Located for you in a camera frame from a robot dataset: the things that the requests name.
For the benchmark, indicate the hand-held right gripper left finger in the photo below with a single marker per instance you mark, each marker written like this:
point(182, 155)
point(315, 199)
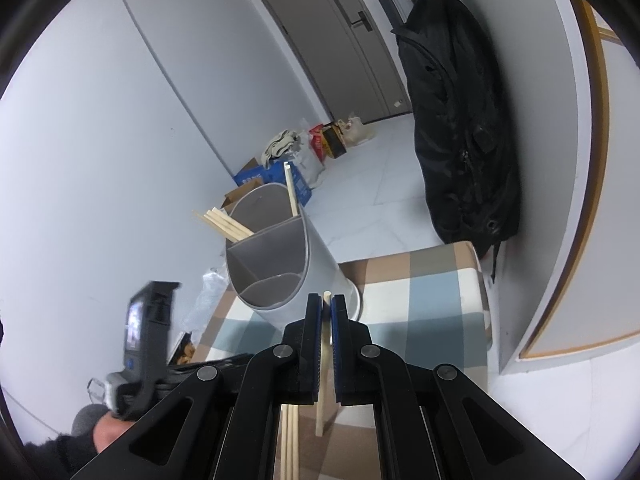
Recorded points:
point(312, 360)

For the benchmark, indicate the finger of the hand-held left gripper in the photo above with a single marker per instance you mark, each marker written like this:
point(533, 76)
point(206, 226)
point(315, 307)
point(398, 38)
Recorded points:
point(225, 361)

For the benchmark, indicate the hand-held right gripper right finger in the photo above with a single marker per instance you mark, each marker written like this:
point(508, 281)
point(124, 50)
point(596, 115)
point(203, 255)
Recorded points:
point(340, 360)

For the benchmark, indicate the light wooden chopstick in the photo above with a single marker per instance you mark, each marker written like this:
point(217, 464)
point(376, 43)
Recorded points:
point(227, 221)
point(325, 417)
point(210, 221)
point(220, 222)
point(234, 220)
point(291, 190)

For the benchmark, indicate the pile of wooden chopsticks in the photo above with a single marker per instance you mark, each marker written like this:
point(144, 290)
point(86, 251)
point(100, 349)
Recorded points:
point(290, 440)

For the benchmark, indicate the grey divided utensil holder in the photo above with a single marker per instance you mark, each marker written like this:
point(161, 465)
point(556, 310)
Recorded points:
point(320, 265)

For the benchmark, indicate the person's left forearm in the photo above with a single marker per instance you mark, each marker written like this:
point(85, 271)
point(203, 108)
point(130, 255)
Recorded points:
point(55, 460)

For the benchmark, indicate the person's left hand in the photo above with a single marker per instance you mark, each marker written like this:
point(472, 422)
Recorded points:
point(110, 430)

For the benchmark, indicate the orange brown packet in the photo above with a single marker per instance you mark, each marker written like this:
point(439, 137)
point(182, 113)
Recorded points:
point(184, 352)

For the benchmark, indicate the crumpled clear plastic wrap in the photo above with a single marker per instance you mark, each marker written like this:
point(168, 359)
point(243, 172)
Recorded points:
point(207, 300)

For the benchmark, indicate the checkered tablecloth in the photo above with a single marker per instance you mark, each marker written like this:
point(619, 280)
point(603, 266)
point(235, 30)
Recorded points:
point(430, 300)

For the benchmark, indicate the brown cardboard box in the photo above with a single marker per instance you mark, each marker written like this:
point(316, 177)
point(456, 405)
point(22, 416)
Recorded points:
point(235, 195)

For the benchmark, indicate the blue cardboard box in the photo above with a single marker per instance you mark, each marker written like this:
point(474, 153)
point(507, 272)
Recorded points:
point(272, 172)

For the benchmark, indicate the clear plastic bag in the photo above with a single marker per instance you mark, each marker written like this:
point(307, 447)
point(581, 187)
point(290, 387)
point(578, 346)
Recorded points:
point(310, 165)

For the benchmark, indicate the red bag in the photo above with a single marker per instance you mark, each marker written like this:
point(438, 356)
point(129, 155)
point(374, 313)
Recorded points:
point(317, 142)

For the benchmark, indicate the yellow black box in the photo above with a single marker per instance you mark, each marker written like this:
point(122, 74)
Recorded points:
point(334, 141)

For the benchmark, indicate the beige plastic bag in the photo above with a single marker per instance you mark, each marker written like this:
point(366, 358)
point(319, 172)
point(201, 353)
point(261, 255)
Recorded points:
point(356, 131)

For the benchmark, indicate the black backpack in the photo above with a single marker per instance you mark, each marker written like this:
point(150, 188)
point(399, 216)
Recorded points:
point(450, 135)

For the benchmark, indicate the wood-framed white board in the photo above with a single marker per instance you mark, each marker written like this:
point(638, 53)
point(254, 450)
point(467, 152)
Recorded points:
point(600, 210)

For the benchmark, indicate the grey door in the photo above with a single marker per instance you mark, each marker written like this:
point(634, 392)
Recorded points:
point(325, 50)

